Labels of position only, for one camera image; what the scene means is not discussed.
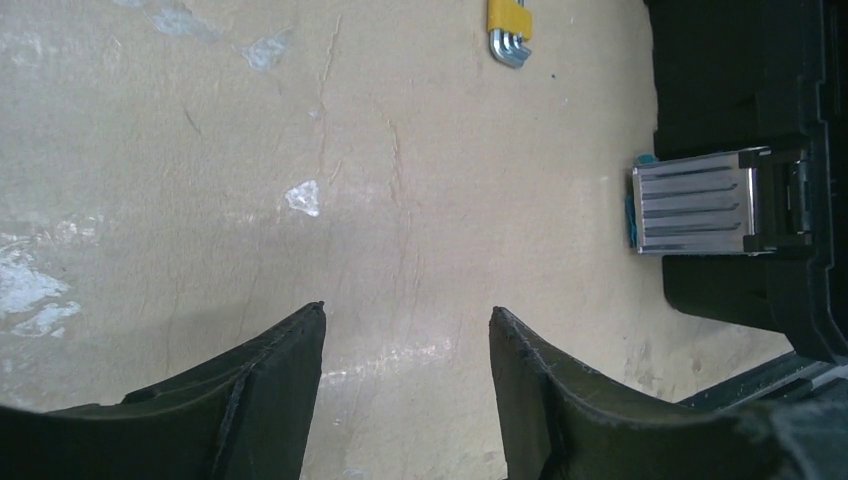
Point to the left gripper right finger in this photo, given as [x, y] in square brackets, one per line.
[562, 419]

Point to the aluminium frame rail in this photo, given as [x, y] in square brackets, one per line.
[788, 378]

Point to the black tool box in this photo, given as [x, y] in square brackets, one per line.
[745, 199]

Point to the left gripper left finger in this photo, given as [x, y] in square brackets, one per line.
[244, 414]

